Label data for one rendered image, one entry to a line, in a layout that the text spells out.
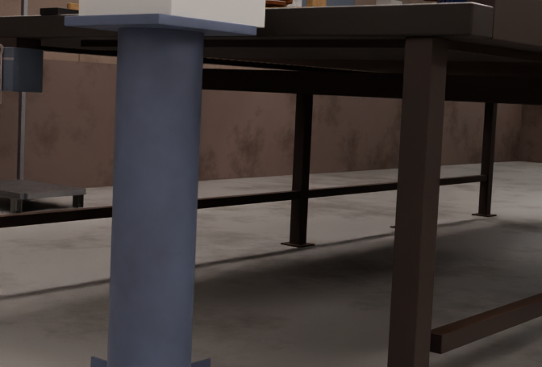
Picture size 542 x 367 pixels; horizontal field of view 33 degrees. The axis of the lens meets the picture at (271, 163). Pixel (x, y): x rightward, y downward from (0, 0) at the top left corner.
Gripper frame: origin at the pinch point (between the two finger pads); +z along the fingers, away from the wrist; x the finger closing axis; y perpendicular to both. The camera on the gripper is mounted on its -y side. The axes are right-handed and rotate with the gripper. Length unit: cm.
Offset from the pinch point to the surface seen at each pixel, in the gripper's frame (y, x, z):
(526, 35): 73, -16, 12
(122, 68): 8, -62, 23
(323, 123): -305, 571, 52
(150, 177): 16, -61, 43
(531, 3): 73, -15, 6
